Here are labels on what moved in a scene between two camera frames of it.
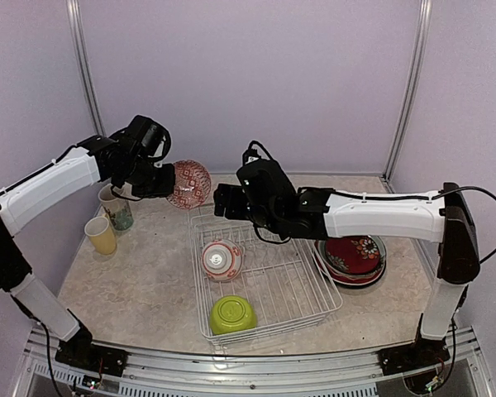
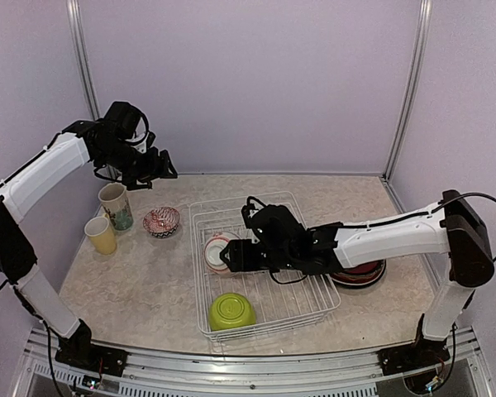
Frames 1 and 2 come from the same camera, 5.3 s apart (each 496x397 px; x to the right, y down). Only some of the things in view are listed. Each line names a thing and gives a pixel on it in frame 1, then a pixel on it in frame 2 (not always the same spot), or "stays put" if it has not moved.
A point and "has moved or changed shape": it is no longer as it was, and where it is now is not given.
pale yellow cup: (102, 234) stays put
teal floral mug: (119, 210) stays put
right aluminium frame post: (410, 93) stays put
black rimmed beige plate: (360, 285) stays put
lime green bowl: (232, 313) stays put
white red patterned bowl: (222, 260) has moved or changed shape
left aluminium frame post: (78, 38) stays put
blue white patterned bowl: (192, 184) → (162, 222)
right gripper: (226, 195) → (240, 257)
